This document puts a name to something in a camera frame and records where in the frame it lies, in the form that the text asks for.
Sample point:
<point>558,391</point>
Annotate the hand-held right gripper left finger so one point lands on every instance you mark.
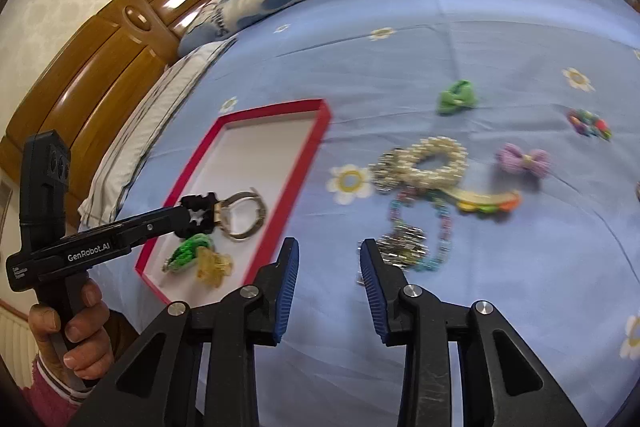
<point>287,287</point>

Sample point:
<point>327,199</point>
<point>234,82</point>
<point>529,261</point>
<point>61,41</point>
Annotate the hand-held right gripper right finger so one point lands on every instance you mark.
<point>372,287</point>

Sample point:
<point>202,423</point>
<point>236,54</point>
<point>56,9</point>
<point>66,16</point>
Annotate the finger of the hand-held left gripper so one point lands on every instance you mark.
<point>197,224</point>
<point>200,200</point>

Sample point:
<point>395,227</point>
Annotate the gold wristwatch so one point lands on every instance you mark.
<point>257,213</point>

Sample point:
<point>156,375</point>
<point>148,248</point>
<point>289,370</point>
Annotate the red shallow box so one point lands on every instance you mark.
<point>260,147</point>

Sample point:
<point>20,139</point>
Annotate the pearl bead scrunchie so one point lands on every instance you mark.
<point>457,157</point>

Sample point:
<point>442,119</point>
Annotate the person's left hand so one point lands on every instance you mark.
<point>85,322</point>

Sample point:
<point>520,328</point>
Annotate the green braided hair clip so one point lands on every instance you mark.
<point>187,253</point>

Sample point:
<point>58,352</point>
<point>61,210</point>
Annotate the yellow claw hair clip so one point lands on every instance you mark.
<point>212,268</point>

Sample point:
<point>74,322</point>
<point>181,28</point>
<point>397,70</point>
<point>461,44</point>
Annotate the grey striped pillow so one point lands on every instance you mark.
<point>150,117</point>

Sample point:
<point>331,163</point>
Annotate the white radiator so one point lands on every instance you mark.
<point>11,329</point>

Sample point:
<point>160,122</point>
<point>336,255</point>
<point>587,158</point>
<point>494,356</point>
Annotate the colourful fruit hair clip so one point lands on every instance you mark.
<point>480,202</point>

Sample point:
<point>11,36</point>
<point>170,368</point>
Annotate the wooden headboard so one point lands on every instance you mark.
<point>100,72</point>

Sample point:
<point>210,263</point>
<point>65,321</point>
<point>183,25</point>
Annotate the blue floral bedsheet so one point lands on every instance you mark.
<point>450,32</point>

